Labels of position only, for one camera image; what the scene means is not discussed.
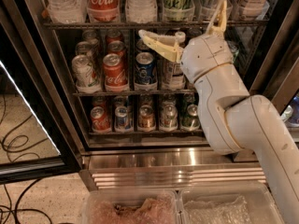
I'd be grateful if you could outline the orange can bottom shelf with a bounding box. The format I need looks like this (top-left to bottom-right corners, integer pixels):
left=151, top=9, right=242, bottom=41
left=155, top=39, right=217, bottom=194
left=138, top=105, right=155, bottom=129

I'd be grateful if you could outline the wire shelf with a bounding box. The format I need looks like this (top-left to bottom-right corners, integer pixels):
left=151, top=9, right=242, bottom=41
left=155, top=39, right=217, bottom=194
left=44, top=20, right=269, bottom=30
left=73, top=89, right=197, bottom=97

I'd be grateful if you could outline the white can front middle shelf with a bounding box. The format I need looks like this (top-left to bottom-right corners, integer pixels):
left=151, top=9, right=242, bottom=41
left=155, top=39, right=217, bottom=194
left=72, top=55, right=98, bottom=88

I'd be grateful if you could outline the clear water bottle middle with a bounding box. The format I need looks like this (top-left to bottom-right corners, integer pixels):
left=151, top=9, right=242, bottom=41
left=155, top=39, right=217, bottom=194
left=125, top=0, right=158, bottom=23

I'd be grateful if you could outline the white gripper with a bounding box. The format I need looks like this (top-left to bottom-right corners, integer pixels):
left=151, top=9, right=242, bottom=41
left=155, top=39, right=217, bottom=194
left=138, top=0, right=233, bottom=83

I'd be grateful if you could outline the clear water bottle left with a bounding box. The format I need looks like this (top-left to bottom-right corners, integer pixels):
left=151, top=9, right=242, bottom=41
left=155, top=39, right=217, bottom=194
left=47, top=0, right=87, bottom=24

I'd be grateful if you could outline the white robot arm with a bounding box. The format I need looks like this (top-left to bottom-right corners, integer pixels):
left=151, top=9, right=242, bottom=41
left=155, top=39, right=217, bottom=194
left=138, top=0, right=299, bottom=224

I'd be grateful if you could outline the red coca-cola can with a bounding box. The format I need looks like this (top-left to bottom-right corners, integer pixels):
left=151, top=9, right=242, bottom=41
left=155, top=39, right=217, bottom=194
left=107, top=40, right=127, bottom=60
left=103, top=53, right=127, bottom=87

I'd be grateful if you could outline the black floor cable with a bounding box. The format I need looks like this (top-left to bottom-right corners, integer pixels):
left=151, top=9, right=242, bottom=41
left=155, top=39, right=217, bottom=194
left=0, top=91, right=54, bottom=224

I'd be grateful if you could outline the top wire shelf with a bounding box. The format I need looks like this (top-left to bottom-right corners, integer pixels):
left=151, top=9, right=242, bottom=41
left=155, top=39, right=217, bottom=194
left=44, top=20, right=269, bottom=30

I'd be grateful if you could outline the red Coca-Cola can front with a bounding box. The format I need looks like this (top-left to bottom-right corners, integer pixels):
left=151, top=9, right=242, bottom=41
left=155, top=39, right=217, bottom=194
left=103, top=53, right=127, bottom=87

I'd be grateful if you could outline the plastic bin with clear wrap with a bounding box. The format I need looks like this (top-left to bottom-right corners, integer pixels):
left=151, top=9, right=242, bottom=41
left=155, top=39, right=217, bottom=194
left=178, top=181, right=284, bottom=224

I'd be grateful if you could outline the white green can bottom shelf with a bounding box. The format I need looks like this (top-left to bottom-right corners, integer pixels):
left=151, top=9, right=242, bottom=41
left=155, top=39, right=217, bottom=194
left=160, top=105, right=178, bottom=130

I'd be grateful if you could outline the steel fridge bottom grille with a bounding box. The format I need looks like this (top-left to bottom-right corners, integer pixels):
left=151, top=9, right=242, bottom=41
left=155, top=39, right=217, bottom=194
left=79, top=147, right=265, bottom=190

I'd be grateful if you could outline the blue Pepsi can front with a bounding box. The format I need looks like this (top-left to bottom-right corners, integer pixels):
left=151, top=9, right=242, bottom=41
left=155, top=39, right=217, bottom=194
left=135, top=52, right=155, bottom=85

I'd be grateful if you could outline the plastic bin with pink wrap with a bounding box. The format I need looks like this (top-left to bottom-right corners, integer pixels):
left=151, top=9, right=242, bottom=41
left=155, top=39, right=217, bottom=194
left=80, top=189, right=181, bottom=224

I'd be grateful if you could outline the open fridge glass door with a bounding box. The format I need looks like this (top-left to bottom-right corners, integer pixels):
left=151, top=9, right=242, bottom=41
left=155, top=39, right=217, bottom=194
left=0, top=0, right=81, bottom=184

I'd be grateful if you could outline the tea bottle white cap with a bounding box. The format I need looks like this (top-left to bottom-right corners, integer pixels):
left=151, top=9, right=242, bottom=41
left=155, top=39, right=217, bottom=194
left=163, top=31, right=186, bottom=90

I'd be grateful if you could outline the red can bottom shelf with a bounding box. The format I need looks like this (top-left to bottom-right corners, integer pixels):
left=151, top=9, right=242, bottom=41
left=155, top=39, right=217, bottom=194
left=91, top=106, right=110, bottom=132

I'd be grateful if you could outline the clear water bottle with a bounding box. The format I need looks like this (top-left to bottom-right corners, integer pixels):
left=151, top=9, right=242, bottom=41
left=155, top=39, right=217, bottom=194
left=47, top=0, right=87, bottom=24
left=125, top=0, right=158, bottom=23

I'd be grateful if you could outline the middle wire shelf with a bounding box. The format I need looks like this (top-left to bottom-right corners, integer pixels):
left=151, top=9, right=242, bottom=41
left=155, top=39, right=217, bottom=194
left=73, top=89, right=197, bottom=97

